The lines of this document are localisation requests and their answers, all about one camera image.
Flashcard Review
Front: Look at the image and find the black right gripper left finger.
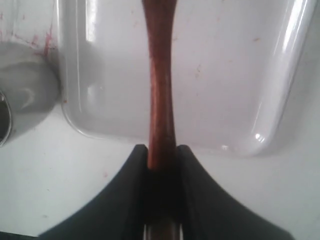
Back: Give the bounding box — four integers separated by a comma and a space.
38, 144, 148, 240

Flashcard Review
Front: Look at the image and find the brown wooden spoon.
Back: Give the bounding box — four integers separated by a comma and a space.
142, 0, 177, 171

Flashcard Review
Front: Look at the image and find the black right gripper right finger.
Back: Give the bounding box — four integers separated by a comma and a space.
176, 145, 293, 240

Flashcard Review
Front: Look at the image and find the white plastic tray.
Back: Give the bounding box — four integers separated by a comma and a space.
57, 0, 317, 156

